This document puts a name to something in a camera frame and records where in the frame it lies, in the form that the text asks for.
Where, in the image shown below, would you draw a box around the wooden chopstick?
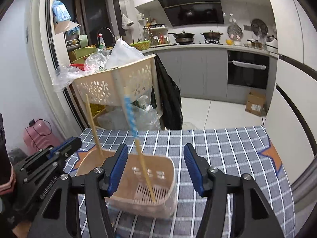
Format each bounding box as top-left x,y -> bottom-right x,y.
85,94 -> 103,160

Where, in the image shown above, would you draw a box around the blue patterned chopstick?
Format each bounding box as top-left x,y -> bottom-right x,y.
112,70 -> 156,202

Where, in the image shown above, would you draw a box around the person left hand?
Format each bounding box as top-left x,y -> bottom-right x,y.
0,170 -> 16,196

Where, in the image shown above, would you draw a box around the pink plastic stool large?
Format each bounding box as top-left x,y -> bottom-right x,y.
23,119 -> 60,156

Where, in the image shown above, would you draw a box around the blue checked tablecloth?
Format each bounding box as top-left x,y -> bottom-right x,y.
65,126 -> 295,237

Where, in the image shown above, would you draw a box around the beige perforated laundry basket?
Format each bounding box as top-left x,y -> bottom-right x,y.
73,54 -> 156,106

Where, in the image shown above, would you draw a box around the beige utensil holder caddy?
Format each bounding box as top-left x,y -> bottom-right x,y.
75,148 -> 178,220

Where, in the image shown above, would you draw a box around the white refrigerator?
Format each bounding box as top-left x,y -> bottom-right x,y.
262,0 -> 317,184

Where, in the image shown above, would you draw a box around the clear plastic bags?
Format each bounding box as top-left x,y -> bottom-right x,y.
52,38 -> 145,92

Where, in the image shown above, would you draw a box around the black hanging garment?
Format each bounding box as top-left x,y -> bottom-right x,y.
154,54 -> 183,131

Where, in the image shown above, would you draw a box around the cardboard box on floor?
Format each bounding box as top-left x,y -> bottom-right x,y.
245,90 -> 266,117

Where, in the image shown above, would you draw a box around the green plastic colander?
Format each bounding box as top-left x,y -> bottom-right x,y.
130,40 -> 151,51

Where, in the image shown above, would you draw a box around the black built-in oven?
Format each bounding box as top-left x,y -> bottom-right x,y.
227,50 -> 270,90

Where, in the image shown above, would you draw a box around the black wok left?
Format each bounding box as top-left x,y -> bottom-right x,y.
169,31 -> 194,44

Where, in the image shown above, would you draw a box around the black wok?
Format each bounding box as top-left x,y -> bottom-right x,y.
169,31 -> 194,44
202,30 -> 223,41

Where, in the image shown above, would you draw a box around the black wok right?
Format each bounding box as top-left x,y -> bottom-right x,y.
202,30 -> 223,41

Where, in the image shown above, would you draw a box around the black range hood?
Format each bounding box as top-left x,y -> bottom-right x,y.
158,0 -> 224,26

